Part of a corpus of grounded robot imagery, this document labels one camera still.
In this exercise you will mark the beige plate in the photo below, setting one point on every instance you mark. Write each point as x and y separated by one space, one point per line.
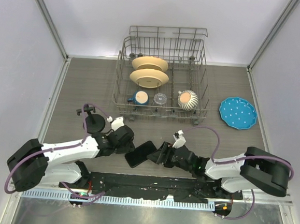
149 78
150 62

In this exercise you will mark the striped ceramic bowl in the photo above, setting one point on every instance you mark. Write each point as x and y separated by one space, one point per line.
187 100

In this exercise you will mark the black phone stand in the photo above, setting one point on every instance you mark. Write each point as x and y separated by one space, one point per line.
94 122

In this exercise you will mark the rear beige plate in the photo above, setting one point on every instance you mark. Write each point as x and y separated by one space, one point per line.
150 62

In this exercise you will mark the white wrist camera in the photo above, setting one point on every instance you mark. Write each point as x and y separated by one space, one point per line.
179 139
115 123

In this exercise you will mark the front beige plate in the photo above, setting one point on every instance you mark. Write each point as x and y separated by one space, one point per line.
149 78

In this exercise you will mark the black smartphone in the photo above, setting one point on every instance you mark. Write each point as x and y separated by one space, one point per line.
139 154

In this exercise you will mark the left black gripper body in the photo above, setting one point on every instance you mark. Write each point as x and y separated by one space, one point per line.
127 147

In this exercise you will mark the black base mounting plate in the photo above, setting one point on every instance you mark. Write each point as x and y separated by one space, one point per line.
154 187

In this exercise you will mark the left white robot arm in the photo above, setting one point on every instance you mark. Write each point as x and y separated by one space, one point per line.
35 163

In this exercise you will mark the clear glass cup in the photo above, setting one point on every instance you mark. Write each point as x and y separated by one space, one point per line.
159 99

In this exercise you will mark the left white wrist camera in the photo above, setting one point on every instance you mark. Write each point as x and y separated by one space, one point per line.
115 123

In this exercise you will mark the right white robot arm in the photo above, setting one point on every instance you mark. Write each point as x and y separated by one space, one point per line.
254 169

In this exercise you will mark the blue mug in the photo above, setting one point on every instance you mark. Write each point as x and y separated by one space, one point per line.
139 98

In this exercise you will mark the grey wire dish rack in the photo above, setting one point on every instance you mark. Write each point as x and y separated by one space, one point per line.
184 50

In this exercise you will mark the perforated cable tray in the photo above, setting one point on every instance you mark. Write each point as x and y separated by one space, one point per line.
167 203

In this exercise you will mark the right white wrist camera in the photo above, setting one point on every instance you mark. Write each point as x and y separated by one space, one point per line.
179 139

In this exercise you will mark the blue dotted plate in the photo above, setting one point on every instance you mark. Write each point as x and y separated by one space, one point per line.
238 113

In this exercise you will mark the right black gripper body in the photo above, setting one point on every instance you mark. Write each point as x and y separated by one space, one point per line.
173 161

